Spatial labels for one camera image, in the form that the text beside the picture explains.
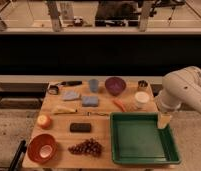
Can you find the blue sponge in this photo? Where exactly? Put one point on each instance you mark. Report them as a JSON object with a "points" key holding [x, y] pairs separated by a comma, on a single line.
{"points": [[90, 101]]}

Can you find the light blue cloth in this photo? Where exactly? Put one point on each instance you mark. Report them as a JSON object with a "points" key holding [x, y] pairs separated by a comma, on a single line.
{"points": [[70, 96]]}

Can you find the orange-red bowl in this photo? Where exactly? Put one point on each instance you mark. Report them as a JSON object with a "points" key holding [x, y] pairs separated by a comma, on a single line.
{"points": [[42, 148]]}

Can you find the white round container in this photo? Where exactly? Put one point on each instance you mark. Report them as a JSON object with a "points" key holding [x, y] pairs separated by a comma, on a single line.
{"points": [[141, 98]]}

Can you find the bunch of dark grapes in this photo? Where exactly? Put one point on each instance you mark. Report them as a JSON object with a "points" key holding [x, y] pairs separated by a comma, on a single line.
{"points": [[87, 147]]}

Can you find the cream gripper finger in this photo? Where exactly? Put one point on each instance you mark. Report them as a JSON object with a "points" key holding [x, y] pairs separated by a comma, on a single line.
{"points": [[163, 120]]}

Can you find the black rectangular block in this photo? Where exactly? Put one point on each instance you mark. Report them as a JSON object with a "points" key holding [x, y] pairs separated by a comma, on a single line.
{"points": [[80, 127]]}

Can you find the green plastic tray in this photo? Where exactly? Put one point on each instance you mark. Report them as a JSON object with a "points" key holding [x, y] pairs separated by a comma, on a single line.
{"points": [[136, 140]]}

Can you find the metal fork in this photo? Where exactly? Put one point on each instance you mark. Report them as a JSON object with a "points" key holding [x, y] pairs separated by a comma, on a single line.
{"points": [[93, 114]]}

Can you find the orange fruit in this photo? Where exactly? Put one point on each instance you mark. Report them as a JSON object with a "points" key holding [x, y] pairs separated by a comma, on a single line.
{"points": [[44, 121]]}

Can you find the small metal cup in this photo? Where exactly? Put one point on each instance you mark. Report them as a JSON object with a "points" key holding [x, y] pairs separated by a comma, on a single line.
{"points": [[142, 85]]}

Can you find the wooden board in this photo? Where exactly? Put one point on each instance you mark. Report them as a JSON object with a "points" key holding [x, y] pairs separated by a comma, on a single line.
{"points": [[59, 129]]}

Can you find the purple bowl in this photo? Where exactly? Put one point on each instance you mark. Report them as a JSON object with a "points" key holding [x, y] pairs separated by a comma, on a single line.
{"points": [[115, 85]]}

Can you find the orange carrot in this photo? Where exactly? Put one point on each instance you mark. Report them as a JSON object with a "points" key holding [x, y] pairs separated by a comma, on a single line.
{"points": [[119, 104]]}

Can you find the yellow banana piece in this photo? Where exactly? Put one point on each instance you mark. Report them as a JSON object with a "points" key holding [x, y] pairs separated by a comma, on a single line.
{"points": [[63, 110]]}

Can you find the blue-grey cup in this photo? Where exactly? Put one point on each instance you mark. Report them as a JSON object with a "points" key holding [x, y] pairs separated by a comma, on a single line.
{"points": [[93, 85]]}

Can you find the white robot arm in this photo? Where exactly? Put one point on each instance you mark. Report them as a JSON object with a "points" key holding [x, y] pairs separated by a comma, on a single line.
{"points": [[181, 86]]}

